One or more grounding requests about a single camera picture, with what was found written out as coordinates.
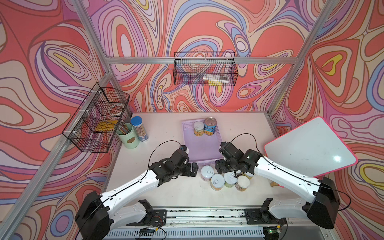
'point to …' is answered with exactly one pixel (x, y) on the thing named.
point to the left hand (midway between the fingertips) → (193, 167)
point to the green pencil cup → (128, 136)
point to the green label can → (230, 180)
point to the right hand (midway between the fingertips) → (224, 169)
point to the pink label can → (207, 172)
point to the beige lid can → (242, 183)
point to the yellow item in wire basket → (108, 125)
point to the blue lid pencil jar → (140, 128)
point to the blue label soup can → (210, 124)
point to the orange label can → (217, 182)
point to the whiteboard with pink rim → (314, 148)
